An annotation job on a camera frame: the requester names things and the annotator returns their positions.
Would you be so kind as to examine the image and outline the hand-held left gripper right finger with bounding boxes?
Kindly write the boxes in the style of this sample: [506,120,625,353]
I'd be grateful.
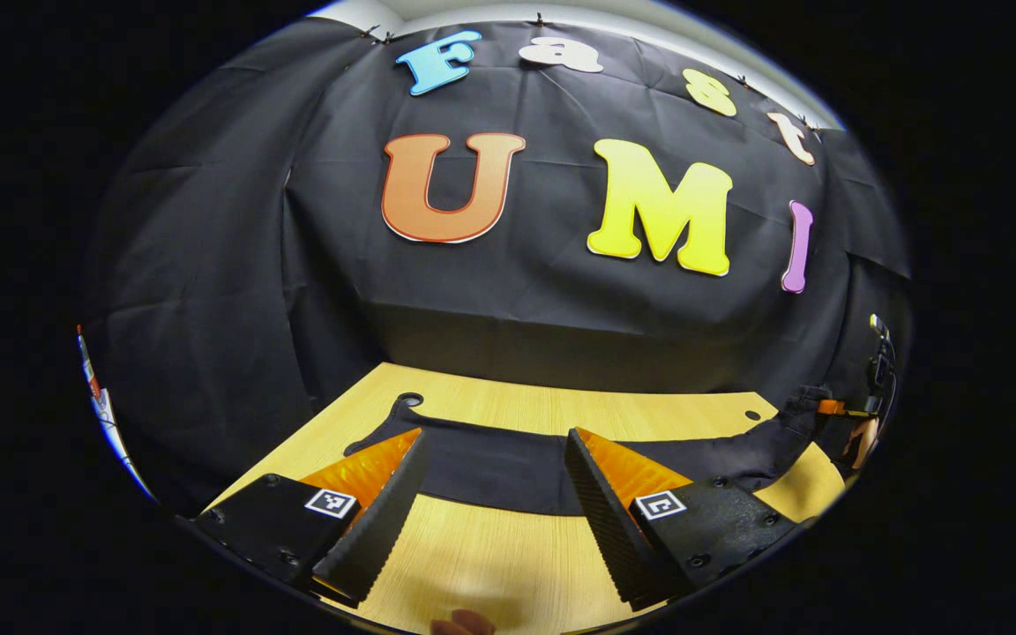
[565,428,800,610]

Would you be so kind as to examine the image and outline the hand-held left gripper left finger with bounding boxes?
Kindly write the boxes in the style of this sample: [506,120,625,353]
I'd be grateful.
[176,428,431,609]

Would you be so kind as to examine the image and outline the black jeans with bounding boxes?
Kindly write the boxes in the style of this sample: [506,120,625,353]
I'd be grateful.
[345,386,835,517]

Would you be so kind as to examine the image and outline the black backdrop cloth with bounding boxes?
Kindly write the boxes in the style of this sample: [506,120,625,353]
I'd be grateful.
[80,18,915,512]

